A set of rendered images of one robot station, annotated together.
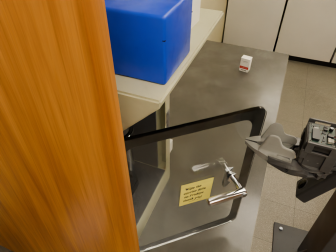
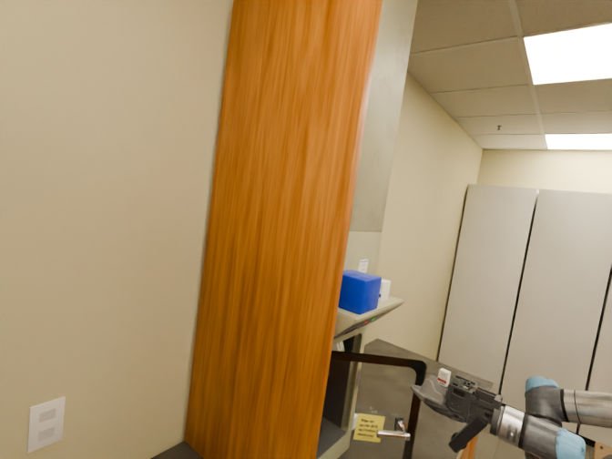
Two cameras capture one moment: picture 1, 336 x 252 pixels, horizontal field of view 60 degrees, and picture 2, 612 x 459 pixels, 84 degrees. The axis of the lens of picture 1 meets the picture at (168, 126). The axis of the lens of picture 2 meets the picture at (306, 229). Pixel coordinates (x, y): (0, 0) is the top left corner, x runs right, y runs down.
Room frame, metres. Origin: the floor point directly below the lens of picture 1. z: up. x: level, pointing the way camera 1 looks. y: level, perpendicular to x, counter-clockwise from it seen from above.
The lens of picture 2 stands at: (-0.54, -0.06, 1.78)
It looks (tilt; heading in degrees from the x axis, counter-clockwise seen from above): 5 degrees down; 15
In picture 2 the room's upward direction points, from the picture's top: 8 degrees clockwise
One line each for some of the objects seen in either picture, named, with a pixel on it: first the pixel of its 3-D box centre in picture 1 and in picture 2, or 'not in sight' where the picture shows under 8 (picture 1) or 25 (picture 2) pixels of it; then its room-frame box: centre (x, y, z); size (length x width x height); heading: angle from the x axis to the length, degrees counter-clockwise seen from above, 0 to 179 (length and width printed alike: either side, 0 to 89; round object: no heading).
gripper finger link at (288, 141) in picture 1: (272, 135); (430, 385); (0.41, -0.20, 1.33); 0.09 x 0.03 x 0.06; 68
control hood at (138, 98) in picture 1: (166, 66); (363, 319); (0.45, 0.00, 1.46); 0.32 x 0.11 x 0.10; 158
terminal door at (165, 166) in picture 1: (187, 191); (362, 424); (0.38, -0.04, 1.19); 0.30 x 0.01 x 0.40; 109
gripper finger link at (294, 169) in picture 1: (292, 162); (443, 406); (0.36, -0.23, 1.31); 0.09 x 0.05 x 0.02; 68
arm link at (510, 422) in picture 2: not in sight; (509, 424); (0.32, -0.37, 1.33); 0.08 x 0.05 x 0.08; 158
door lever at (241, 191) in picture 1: (224, 190); (392, 431); (0.38, -0.12, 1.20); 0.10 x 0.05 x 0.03; 109
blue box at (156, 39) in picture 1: (145, 31); (355, 290); (0.38, 0.03, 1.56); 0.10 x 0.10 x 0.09; 68
